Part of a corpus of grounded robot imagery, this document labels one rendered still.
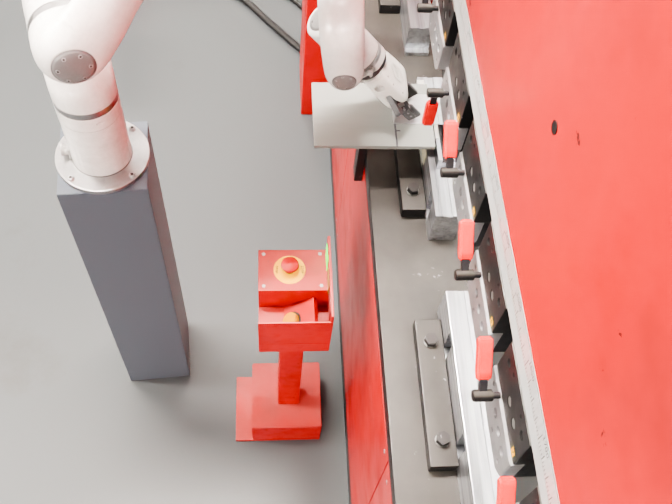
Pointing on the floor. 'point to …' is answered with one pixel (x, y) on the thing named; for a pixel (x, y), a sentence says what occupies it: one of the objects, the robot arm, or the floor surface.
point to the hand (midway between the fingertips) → (409, 102)
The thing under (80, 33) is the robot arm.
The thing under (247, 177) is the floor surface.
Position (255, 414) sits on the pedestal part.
